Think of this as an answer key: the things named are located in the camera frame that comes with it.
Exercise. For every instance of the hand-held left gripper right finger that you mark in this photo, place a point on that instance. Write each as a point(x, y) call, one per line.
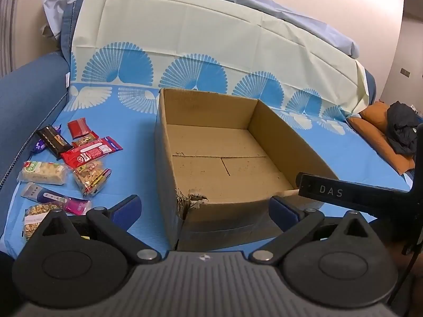
point(282, 211)

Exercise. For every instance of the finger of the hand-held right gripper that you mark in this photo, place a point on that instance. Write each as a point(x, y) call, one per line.
point(347, 193)

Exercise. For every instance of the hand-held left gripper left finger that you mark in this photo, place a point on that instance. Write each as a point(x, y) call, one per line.
point(127, 209)

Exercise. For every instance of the long red snack packet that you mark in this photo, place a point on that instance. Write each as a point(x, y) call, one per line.
point(89, 153)

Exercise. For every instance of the purple pink snack packet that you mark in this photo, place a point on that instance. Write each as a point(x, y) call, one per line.
point(49, 197)

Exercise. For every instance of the green white puffed rice packet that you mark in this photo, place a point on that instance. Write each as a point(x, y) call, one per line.
point(43, 171)

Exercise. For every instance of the brown cardboard box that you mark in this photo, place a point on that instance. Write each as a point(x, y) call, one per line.
point(214, 145)

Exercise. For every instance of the clear peanut brittle packet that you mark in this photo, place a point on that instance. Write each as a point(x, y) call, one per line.
point(90, 178)

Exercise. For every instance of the large orange cushion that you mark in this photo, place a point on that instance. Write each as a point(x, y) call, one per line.
point(376, 142)

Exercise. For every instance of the orange-red small snack packet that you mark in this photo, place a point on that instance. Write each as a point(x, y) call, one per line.
point(86, 138)

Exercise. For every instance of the dark cloth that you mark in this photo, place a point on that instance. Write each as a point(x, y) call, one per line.
point(403, 128)

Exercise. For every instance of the small orange cushion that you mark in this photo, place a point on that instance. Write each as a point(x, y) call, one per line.
point(375, 114)

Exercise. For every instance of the clear nut cake packet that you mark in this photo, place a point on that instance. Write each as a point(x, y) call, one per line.
point(33, 221)

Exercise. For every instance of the small red snack packet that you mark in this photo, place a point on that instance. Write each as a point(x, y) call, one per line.
point(78, 128)

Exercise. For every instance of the black chocolate bar packet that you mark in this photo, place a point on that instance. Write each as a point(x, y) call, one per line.
point(54, 140)

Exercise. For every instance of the purple wrapped candy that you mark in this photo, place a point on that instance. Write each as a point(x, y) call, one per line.
point(39, 145)

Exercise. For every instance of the blue cream printed sheet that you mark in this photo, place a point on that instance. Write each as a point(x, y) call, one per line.
point(198, 39)

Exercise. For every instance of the grey curtain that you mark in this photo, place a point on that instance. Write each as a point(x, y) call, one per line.
point(8, 23)

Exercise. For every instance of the wall socket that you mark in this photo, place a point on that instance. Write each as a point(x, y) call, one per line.
point(405, 72)

